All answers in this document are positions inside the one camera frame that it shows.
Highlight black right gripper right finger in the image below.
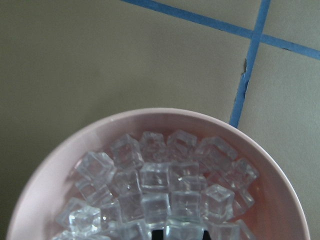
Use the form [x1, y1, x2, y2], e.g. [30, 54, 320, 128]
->
[202, 230, 211, 240]

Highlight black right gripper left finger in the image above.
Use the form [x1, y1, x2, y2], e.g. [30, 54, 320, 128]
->
[151, 229, 164, 240]

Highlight pink ice bowl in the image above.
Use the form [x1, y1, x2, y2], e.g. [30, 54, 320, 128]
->
[6, 108, 310, 240]

